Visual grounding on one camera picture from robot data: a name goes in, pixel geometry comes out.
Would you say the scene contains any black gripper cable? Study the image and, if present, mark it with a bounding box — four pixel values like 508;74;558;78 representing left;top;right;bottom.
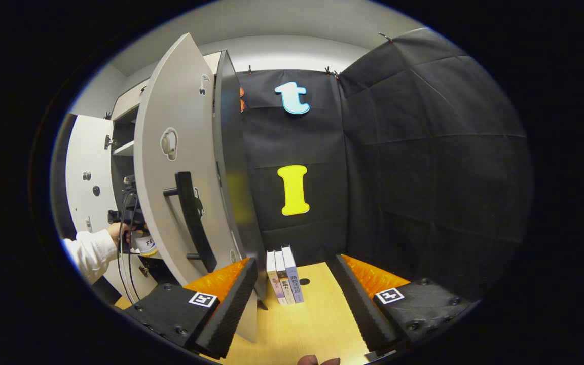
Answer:
116;192;141;305

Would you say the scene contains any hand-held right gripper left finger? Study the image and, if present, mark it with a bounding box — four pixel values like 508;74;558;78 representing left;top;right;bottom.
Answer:
122;257;259;359

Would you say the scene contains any dark spine book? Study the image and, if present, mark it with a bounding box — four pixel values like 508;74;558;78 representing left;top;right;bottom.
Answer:
274;248;297;305

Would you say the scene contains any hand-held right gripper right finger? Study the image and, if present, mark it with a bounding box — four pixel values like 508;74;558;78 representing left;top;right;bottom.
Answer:
334;253;473;355

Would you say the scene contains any white spine book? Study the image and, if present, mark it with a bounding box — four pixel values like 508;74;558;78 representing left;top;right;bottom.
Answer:
266;250;287;306

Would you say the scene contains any white cabinet door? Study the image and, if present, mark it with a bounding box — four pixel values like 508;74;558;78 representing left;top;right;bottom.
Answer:
65;114;159;301
134;33;246;287

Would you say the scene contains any white and grey shoe cabinet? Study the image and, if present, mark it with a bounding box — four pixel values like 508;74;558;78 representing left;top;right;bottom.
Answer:
109;50;268;343

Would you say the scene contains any lilac spine book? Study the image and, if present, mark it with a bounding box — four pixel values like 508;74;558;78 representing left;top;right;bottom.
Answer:
282;246;306;304

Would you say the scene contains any black backdrop cloth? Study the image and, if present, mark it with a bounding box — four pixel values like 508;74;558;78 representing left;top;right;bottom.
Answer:
236;27;534;305

